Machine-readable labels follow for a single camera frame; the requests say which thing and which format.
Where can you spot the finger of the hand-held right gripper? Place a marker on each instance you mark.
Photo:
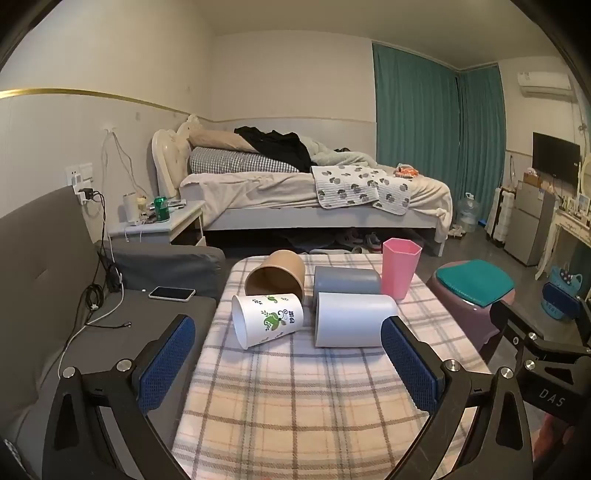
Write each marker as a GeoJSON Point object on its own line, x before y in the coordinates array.
{"type": "Point", "coordinates": [559, 302]}
{"type": "Point", "coordinates": [507, 321]}

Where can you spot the white air conditioner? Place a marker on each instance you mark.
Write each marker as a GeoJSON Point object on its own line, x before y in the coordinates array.
{"type": "Point", "coordinates": [545, 83]}

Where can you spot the orange snack packet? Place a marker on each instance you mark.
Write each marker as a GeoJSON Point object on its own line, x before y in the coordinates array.
{"type": "Point", "coordinates": [407, 171]}

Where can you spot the purple stool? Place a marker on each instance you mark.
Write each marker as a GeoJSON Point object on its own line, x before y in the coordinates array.
{"type": "Point", "coordinates": [461, 323]}

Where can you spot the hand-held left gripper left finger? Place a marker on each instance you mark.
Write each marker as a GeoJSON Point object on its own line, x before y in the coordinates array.
{"type": "Point", "coordinates": [168, 364]}

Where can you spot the pink cup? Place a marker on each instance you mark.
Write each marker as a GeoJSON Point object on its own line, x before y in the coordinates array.
{"type": "Point", "coordinates": [399, 272]}

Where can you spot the green drink can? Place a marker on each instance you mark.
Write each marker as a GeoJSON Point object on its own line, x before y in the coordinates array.
{"type": "Point", "coordinates": [161, 210]}

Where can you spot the teal seat cushion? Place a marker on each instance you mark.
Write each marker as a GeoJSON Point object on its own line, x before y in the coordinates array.
{"type": "Point", "coordinates": [475, 281]}

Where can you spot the white cup with green print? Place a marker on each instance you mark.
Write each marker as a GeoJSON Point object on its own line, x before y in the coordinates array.
{"type": "Point", "coordinates": [268, 318]}

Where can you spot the white nightstand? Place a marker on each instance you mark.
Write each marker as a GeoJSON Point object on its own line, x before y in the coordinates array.
{"type": "Point", "coordinates": [184, 221]}

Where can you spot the pale grey blanket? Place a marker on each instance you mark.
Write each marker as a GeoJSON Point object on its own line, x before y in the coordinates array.
{"type": "Point", "coordinates": [341, 157]}

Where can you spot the white canister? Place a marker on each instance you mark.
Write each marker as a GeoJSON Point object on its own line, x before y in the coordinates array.
{"type": "Point", "coordinates": [130, 210]}

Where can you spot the plain white cup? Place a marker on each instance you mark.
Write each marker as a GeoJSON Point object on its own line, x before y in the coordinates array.
{"type": "Point", "coordinates": [351, 318]}

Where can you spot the patterned white mat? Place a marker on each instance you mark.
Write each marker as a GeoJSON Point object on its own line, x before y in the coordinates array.
{"type": "Point", "coordinates": [351, 187]}

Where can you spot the grey small fridge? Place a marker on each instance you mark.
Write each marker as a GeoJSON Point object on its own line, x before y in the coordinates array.
{"type": "Point", "coordinates": [528, 221]}

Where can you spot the shoes under bed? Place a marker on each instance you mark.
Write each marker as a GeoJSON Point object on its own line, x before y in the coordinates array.
{"type": "Point", "coordinates": [358, 240]}

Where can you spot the checked bolster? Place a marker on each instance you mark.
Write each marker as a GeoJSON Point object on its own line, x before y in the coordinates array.
{"type": "Point", "coordinates": [240, 161]}

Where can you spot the beige pillow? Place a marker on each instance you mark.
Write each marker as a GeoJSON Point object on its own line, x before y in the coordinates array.
{"type": "Point", "coordinates": [217, 139]}

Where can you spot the box on fridge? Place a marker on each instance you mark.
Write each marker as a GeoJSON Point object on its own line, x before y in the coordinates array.
{"type": "Point", "coordinates": [531, 177]}

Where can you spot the grey sofa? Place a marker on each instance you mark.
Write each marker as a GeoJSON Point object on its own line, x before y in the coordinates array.
{"type": "Point", "coordinates": [37, 258]}

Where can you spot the white bed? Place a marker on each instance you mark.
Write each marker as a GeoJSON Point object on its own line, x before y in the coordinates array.
{"type": "Point", "coordinates": [171, 157]}

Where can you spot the white dressing table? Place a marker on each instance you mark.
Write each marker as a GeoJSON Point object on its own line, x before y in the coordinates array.
{"type": "Point", "coordinates": [565, 226]}

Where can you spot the white suitcase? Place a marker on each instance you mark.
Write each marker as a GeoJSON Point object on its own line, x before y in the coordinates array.
{"type": "Point", "coordinates": [501, 217]}

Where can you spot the white smartphone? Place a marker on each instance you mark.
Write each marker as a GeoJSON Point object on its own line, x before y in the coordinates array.
{"type": "Point", "coordinates": [171, 293]}

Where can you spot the plaid tablecloth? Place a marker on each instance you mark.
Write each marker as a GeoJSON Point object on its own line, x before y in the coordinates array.
{"type": "Point", "coordinates": [300, 406]}

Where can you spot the beige bed sheet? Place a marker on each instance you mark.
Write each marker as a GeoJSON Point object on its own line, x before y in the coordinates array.
{"type": "Point", "coordinates": [268, 189]}

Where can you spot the grey cup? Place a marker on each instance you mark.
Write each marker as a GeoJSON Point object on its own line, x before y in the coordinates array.
{"type": "Point", "coordinates": [346, 279]}

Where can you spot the blue cat bag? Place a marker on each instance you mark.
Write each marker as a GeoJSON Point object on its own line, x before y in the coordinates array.
{"type": "Point", "coordinates": [565, 274]}

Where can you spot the black television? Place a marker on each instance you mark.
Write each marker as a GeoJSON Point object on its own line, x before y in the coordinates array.
{"type": "Point", "coordinates": [556, 159]}

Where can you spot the brown paper cup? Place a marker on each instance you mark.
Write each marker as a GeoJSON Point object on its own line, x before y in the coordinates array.
{"type": "Point", "coordinates": [284, 267]}

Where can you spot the clear water jug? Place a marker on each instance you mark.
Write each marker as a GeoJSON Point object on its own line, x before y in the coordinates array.
{"type": "Point", "coordinates": [468, 214]}

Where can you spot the black clothing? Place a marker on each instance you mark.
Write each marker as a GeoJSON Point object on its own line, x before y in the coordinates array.
{"type": "Point", "coordinates": [281, 145]}

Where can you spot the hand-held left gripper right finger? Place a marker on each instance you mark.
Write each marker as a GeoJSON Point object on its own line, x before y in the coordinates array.
{"type": "Point", "coordinates": [408, 369]}

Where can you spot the teal curtain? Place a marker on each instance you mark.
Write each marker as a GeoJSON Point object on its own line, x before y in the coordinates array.
{"type": "Point", "coordinates": [480, 134]}
{"type": "Point", "coordinates": [415, 115]}

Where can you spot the white wall outlet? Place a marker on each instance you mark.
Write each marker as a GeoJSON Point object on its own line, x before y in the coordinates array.
{"type": "Point", "coordinates": [79, 173]}

